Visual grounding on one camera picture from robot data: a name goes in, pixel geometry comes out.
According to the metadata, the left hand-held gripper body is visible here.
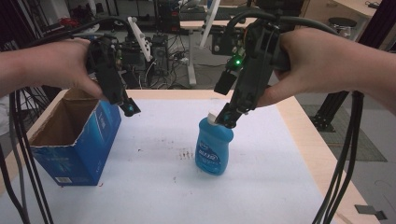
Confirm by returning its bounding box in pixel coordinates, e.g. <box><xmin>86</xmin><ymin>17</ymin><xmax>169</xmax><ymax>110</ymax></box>
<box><xmin>85</xmin><ymin>36</ymin><xmax>128</xmax><ymax>106</ymax></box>

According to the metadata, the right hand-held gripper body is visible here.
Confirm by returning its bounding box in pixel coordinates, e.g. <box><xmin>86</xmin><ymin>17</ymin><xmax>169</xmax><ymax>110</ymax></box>
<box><xmin>213</xmin><ymin>18</ymin><xmax>292</xmax><ymax>115</ymax></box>

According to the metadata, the blue bottle with white cap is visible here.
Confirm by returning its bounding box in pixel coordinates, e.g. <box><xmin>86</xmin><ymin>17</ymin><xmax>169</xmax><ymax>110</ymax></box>
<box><xmin>194</xmin><ymin>111</ymin><xmax>234</xmax><ymax>176</ymax></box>

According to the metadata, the person's left hand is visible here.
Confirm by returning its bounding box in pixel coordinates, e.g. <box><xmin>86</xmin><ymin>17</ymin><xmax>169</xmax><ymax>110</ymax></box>
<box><xmin>29</xmin><ymin>37</ymin><xmax>107</xmax><ymax>101</ymax></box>

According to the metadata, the person's right hand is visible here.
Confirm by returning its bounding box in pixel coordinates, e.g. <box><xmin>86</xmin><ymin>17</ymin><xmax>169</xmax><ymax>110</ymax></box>
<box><xmin>255</xmin><ymin>27</ymin><xmax>354</xmax><ymax>108</ymax></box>

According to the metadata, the black computer tower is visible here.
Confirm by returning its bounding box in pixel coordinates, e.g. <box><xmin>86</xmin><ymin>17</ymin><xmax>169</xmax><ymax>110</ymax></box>
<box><xmin>150</xmin><ymin>33</ymin><xmax>170</xmax><ymax>77</ymax></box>

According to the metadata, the blue cardboard box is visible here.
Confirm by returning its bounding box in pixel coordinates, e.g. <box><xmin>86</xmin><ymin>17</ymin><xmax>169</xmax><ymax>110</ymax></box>
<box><xmin>28</xmin><ymin>88</ymin><xmax>122</xmax><ymax>188</ymax></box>

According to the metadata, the white desk leg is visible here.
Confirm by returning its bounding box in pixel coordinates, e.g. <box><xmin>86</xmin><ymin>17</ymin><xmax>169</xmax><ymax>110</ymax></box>
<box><xmin>186</xmin><ymin>29</ymin><xmax>198</xmax><ymax>88</ymax></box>

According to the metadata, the black metal stand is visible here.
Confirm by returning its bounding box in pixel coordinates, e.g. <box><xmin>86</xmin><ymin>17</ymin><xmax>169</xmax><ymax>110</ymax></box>
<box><xmin>308</xmin><ymin>90</ymin><xmax>350</xmax><ymax>133</ymax></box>

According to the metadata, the white foam mat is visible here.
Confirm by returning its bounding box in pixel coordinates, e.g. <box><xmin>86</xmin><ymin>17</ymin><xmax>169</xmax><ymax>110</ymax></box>
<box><xmin>0</xmin><ymin>98</ymin><xmax>338</xmax><ymax>224</ymax></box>

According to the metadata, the round black stool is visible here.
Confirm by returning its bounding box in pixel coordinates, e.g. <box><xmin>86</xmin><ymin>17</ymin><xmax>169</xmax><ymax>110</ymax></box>
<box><xmin>327</xmin><ymin>17</ymin><xmax>359</xmax><ymax>39</ymax></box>

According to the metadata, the light wooden desk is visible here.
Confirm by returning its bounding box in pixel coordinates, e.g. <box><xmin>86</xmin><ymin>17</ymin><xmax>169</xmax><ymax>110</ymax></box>
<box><xmin>302</xmin><ymin>0</ymin><xmax>386</xmax><ymax>42</ymax></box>

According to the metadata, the dark floor mat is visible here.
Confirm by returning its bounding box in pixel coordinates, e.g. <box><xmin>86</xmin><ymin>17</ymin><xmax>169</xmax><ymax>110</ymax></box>
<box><xmin>300</xmin><ymin>104</ymin><xmax>389</xmax><ymax>163</ymax></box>

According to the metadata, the small black floor plate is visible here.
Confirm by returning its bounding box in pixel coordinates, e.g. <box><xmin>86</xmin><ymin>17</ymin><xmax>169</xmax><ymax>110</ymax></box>
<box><xmin>354</xmin><ymin>203</ymin><xmax>389</xmax><ymax>221</ymax></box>

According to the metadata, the white angled bracket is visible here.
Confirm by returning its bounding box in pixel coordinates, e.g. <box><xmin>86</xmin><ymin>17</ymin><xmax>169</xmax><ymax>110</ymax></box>
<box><xmin>126</xmin><ymin>16</ymin><xmax>154</xmax><ymax>63</ymax></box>

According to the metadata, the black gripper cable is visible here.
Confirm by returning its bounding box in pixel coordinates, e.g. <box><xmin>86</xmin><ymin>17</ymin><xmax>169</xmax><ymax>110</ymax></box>
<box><xmin>224</xmin><ymin>8</ymin><xmax>341</xmax><ymax>35</ymax></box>
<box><xmin>26</xmin><ymin>16</ymin><xmax>133</xmax><ymax>49</ymax></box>

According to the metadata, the black cable bundle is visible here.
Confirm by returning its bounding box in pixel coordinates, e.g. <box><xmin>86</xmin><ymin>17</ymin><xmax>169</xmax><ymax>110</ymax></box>
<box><xmin>311</xmin><ymin>90</ymin><xmax>366</xmax><ymax>224</ymax></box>
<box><xmin>0</xmin><ymin>88</ymin><xmax>55</xmax><ymax>224</ymax></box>

